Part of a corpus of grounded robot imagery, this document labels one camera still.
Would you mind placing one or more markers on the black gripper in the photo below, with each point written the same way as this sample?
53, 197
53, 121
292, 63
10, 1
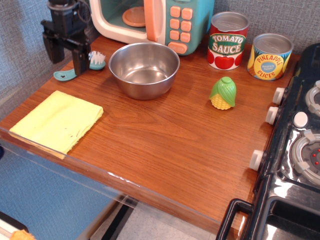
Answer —
66, 29

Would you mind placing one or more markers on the teal dish brush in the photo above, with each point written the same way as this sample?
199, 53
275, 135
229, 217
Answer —
96, 62

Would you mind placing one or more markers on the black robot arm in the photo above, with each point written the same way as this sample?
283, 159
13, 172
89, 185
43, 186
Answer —
62, 3

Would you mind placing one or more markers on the white stove knob bottom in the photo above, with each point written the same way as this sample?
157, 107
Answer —
256, 159

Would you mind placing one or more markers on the white stove knob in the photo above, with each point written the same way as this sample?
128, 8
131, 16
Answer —
256, 159
278, 95
271, 115

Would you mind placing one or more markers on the yellow folded cloth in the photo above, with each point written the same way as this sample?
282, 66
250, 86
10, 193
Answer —
58, 123

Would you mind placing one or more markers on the orange microwave plate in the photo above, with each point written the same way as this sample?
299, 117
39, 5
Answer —
134, 17

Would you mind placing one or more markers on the stainless steel bowl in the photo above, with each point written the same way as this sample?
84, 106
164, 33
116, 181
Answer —
145, 70

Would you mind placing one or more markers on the toy microwave oven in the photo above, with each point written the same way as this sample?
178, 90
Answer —
178, 24

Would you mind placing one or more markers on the toy corn cob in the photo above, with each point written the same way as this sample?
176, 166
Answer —
223, 94

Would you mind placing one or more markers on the tomato sauce can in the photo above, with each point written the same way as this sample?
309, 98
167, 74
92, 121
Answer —
227, 38

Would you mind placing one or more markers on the pineapple slices can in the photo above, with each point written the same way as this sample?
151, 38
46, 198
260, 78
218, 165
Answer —
269, 56

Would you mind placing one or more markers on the clear acrylic table guard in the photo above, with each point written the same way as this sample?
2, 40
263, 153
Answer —
170, 178

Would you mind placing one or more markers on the white stove knob middle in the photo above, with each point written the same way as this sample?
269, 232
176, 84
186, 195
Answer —
271, 115

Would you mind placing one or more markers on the white stove knob top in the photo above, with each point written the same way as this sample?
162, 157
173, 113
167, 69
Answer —
278, 95

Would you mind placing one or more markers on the white round stove button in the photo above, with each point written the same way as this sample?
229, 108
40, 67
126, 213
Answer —
300, 119

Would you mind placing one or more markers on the grey stove burner back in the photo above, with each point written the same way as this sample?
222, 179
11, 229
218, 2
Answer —
312, 106

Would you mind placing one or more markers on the grey stove burner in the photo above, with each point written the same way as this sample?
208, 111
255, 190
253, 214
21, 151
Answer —
312, 106
305, 156

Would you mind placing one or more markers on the grey stove burner front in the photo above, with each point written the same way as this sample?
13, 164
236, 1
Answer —
305, 156

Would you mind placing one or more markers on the black toy stove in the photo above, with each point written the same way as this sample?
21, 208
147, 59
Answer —
286, 206

